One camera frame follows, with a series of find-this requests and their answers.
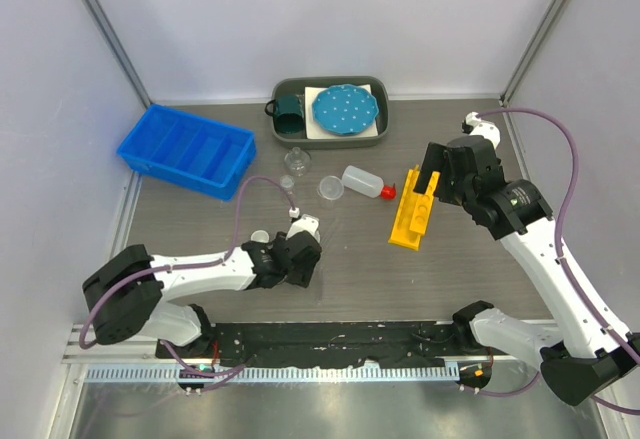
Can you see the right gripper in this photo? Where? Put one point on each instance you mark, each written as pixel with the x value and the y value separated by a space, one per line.
pixel 436 159

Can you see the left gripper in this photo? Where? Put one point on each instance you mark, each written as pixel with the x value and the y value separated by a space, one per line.
pixel 302 276

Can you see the yellow test tube rack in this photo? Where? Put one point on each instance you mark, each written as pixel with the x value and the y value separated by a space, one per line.
pixel 414 211

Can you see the blue plastic divided bin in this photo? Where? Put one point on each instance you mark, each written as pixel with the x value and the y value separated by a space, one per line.
pixel 191 151

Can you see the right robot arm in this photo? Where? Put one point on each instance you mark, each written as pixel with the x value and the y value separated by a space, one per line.
pixel 591 348

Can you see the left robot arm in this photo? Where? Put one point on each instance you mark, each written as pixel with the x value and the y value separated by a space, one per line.
pixel 135 292

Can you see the clear plastic beaker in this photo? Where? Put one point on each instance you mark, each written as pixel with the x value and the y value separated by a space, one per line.
pixel 330 190

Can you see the small clear glass flask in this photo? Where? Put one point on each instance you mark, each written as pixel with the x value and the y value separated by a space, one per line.
pixel 287 183

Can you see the white squeeze bottle red cap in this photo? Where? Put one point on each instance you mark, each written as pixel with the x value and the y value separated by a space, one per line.
pixel 367 184

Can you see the clear round glass flask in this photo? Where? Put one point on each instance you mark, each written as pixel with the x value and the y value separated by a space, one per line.
pixel 297 161

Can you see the blue dotted plate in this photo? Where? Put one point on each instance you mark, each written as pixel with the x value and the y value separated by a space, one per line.
pixel 345 110

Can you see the white square paper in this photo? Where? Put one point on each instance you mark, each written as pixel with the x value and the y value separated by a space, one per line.
pixel 315 131

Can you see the dark green mug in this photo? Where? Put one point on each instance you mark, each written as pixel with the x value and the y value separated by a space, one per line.
pixel 287 113

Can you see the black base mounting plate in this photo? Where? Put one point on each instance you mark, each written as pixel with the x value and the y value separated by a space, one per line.
pixel 333 345

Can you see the grey plastic tray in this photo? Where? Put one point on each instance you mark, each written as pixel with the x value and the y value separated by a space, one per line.
pixel 340 112

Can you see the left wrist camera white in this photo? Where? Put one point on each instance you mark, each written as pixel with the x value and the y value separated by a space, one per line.
pixel 303 223

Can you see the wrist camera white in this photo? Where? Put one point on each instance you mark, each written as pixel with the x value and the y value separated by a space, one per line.
pixel 303 223
pixel 473 125

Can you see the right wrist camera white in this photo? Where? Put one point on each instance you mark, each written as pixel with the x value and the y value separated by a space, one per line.
pixel 473 125

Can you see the white slotted cable duct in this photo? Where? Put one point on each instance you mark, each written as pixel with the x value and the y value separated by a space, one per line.
pixel 369 372

